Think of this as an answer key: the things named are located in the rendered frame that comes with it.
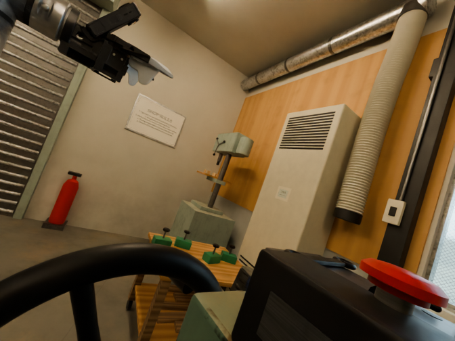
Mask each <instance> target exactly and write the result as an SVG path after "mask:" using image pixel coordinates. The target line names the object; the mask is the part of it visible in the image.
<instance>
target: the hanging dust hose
mask: <svg viewBox="0 0 455 341"><path fill-rule="evenodd" d="M426 21H427V13H426V12H425V11H423V10H420V9H415V10H412V11H408V12H406V13H404V14H403V15H402V16H401V17H400V18H399V20H398V21H397V24H396V26H395V30H394V32H393V36H392V38H391V42H390V44H389V46H388V49H387V52H386V54H385V57H384V59H383V62H382V64H381V67H380V69H379V72H378V74H377V76H376V79H375V82H374V84H373V86H372V90H371V92H370V95H369V98H368V101H367V104H366V108H365V110H364V113H363V116H362V119H361V123H360V125H359V128H358V130H357V135H356V137H355V141H354V144H353V147H352V148H353V149H352V151H351V154H350V159H349V161H348V164H347V165H348V166H347V168H346V171H345V176H344V179H343V180H344V181H342V182H343V183H342V184H341V185H342V186H341V189H340V190H341V191H340V194H339V195H340V196H338V199H337V200H338V201H337V203H338V204H336V205H337V206H335V209H334V212H333V216H334V217H336V218H339V219H342V220H344V221H348V222H350V223H354V224H356V225H360V223H361V221H362V217H363V216H362V215H363V214H362V213H363V212H364V211H363V210H365V209H364V207H365V206H364V205H365V204H366V203H365V202H367V201H366V200H367V197H368V195H367V194H369V193H368V192H369V191H370V190H369V189H370V186H371V183H372V181H373V180H372V178H374V177H373V176H374V174H373V173H375V170H376V169H375V168H376V165H377V162H378V161H377V160H378V158H379V155H380V152H381V148H382V145H383V142H384V139H385V135H386V132H387V128H388V127H389V123H390V120H391V116H392V113H393V111H394V107H395V104H396V101H397V99H398V95H399V92H400V91H401V88H402V84H403V82H404V79H405V77H406V75H407V72H408V69H409V67H410V64H411V62H412V59H413V57H414V54H415V52H416V48H417V46H418V43H419V41H420V38H421V35H422V33H423V29H424V27H425V23H426Z"/></svg>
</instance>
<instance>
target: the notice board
mask: <svg viewBox="0 0 455 341"><path fill-rule="evenodd" d="M186 118H187V117H186V116H184V115H182V114H180V113H178V112H176V111H174V110H172V109H170V108H168V107H166V106H164V105H162V104H160V103H158V102H156V101H154V100H152V99H150V98H148V97H146V96H144V95H142V94H140V93H138V96H137V99H136V100H135V103H134V106H133V108H132V111H131V113H130V115H129V118H128V121H127V124H126V125H125V129H128V130H130V131H133V132H135V133H137V134H140V135H143V136H144V137H147V138H150V139H152V140H155V141H157V142H159V143H162V144H165V145H167V146H169V147H172V148H174V149H175V146H176V144H177V141H178V139H179V136H180V133H181V130H182V128H183V125H184V123H185V121H186Z"/></svg>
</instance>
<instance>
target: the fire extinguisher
mask: <svg viewBox="0 0 455 341"><path fill-rule="evenodd" d="M68 174H69V175H73V177H72V178H71V179H68V180H67V181H66V182H65V183H64V184H63V186H62V188H61V191H60V193H59V196H58V199H57V200H56V203H55V205H54V207H53V210H52V212H51V214H50V217H48V218H47V219H46V220H45V222H44V223H43V224H42V227H41V228H46V229H54V230H58V231H63V230H64V228H65V226H66V224H67V222H68V221H66V217H67V215H68V212H69V210H70V207H71V206H72V203H73V201H74V198H75V196H76V194H77V191H78V189H79V182H78V181H77V177H81V176H82V174H80V173H76V172H73V171H68Z"/></svg>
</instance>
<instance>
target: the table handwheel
mask: <svg viewBox="0 0 455 341"><path fill-rule="evenodd" d="M128 275H161V276H165V277H170V278H173V279H176V280H178V281H180V282H182V283H184V284H186V285H187V286H189V287H190V288H191V289H193V290H194V291H195V293H200V292H222V289H221V287H220V285H219V282H218V281H217V279H216V277H215V276H214V275H213V273H212V272H211V270H210V269H209V268H208V267H207V266H206V265H205V264H204V263H202V262H201V261H200V260H198V259H197V258H196V257H194V256H192V255H191V254H189V253H187V252H184V251H183V250H180V249H177V248H174V247H170V246H166V245H161V244H151V243H141V242H130V243H119V244H108V245H103V246H96V247H92V248H87V249H83V250H78V251H75V252H71V253H68V254H64V255H61V256H58V257H55V258H52V259H50V260H47V261H44V262H42V263H39V264H37V265H34V266H31V267H29V268H27V269H25V270H23V271H20V272H18V273H16V274H13V275H11V276H9V277H7V278H5V279H3V280H1V281H0V328H1V327H3V326H4V325H5V324H7V323H9V322H10V321H12V320H14V319H15V318H17V317H19V316H21V315H22V314H24V313H26V312H27V311H29V310H31V309H33V308H35V307H37V306H39V305H40V304H43V303H44V302H47V301H48V300H51V299H53V298H55V297H57V296H60V295H62V294H65V293H67V292H69V294H70V301H71V305H72V312H73V316H74V323H75V327H76V332H77V341H101V337H100V330H99V325H98V314H97V307H96V300H95V287H94V283H95V282H99V281H103V280H106V279H112V278H115V277H123V276H128Z"/></svg>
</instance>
